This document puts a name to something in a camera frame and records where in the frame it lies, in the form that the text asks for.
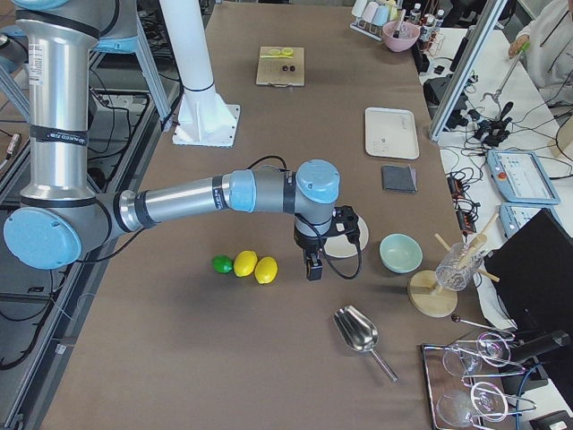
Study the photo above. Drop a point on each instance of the blue teach pendant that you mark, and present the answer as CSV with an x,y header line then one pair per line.
x,y
520,177
513,216

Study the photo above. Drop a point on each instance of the clear textured glass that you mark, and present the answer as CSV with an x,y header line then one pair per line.
x,y
458,267

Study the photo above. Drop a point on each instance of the green tipped grabber stick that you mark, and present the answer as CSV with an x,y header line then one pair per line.
x,y
494,96

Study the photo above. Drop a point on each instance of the wine glass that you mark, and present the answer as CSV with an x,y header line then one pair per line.
x,y
482,405
467,357

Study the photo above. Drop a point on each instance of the wire bottle rack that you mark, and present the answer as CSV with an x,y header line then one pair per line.
x,y
429,25

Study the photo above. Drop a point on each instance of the person in white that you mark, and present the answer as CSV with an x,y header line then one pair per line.
x,y
548,59

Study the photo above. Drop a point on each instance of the metal scoop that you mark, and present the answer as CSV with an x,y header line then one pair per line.
x,y
361,335

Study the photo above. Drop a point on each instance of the pink bowl with ice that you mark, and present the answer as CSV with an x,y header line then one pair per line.
x,y
409,33

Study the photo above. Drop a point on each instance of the pastel cup rack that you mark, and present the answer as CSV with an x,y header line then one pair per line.
x,y
371,16

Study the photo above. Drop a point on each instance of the cream rabbit tray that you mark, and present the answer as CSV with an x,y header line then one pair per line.
x,y
390,133

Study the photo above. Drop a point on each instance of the green lime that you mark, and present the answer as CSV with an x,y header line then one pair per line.
x,y
222,264

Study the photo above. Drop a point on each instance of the yellow lemon near lime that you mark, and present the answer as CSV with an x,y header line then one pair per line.
x,y
245,263

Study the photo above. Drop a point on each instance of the black laptop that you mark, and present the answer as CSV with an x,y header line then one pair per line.
x,y
535,271

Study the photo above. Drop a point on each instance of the grey folded cloth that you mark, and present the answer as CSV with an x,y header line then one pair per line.
x,y
401,179

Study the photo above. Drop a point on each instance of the yellow lemon right one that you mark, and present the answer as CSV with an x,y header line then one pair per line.
x,y
266,270

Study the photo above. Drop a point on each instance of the aluminium frame post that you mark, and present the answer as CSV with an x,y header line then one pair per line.
x,y
478,37

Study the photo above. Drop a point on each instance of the cream round plate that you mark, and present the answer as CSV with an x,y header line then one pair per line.
x,y
340,247

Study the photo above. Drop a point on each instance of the light green bowl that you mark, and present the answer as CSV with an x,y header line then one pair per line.
x,y
400,253

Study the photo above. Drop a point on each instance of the lemon half slice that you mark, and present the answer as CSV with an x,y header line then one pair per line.
x,y
286,52

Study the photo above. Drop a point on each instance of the lower wine glass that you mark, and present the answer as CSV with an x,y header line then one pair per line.
x,y
482,405

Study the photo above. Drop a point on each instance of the upper wine glass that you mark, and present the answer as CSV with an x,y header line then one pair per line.
x,y
467,357

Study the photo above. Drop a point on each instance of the metal glass rack tray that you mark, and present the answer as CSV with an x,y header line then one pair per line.
x,y
463,382

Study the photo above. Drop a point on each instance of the black tool in bowl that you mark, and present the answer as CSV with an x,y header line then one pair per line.
x,y
399,22

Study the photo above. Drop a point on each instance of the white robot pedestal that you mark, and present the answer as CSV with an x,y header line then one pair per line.
x,y
204,118

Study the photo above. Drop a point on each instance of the wooden cup stand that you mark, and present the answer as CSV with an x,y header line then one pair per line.
x,y
428,296

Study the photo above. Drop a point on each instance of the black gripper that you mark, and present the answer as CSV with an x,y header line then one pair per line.
x,y
308,247

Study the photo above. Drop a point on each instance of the wooden cutting board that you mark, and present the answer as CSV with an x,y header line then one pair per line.
x,y
269,70

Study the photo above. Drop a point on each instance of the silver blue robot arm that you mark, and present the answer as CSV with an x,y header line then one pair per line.
x,y
61,218

